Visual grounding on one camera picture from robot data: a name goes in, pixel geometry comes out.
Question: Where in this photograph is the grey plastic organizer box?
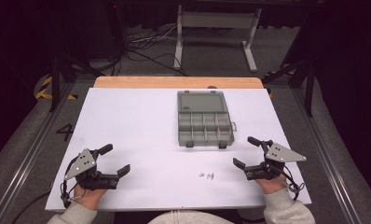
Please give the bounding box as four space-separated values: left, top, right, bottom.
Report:
176 90 239 149

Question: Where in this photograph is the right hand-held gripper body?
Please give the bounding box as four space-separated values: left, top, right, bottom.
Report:
244 139 308 182

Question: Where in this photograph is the person's right hand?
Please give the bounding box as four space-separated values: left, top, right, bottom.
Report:
254 174 288 196

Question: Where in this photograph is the white table board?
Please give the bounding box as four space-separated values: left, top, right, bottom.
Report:
45 87 312 213

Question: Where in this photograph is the wooden table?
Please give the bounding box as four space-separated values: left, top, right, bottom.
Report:
93 76 265 90

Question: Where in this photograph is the person's left hand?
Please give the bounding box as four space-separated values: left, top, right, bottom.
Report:
73 184 109 211

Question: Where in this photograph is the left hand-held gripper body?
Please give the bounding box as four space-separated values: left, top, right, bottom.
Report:
63 147 119 191

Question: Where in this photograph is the person's grey hooded torso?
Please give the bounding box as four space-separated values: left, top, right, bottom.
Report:
147 209 235 224

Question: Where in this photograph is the metal floor rail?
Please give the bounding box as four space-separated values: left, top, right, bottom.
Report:
0 83 76 224
289 87 364 224

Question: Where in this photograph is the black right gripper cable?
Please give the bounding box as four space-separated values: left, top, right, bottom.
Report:
279 163 306 201

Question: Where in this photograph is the black tripod stand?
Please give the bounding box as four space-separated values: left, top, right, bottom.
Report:
48 43 107 113
261 57 316 119

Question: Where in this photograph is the white metal stand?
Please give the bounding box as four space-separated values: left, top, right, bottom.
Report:
172 4 263 74

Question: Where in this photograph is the bundle of floor cables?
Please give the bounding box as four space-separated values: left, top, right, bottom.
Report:
112 23 191 77

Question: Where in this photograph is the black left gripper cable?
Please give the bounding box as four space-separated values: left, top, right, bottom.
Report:
17 157 84 224

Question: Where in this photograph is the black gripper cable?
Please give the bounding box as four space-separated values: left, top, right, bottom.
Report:
17 157 84 224
279 163 306 201

